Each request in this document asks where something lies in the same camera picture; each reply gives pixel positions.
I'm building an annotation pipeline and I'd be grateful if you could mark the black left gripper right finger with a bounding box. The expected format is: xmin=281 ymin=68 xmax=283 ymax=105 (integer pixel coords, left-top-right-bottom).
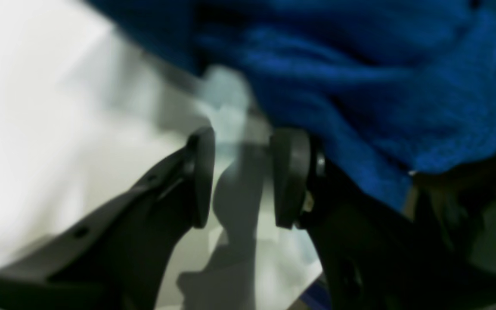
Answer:
xmin=270 ymin=128 xmax=496 ymax=310

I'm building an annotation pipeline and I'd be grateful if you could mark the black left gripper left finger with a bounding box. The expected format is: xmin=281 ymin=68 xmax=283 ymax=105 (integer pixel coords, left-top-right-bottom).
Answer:
xmin=0 ymin=127 xmax=215 ymax=310

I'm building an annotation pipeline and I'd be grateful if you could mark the blue long-sleeve shirt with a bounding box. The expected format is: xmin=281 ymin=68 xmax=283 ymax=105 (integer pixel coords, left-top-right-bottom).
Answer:
xmin=89 ymin=0 xmax=496 ymax=211

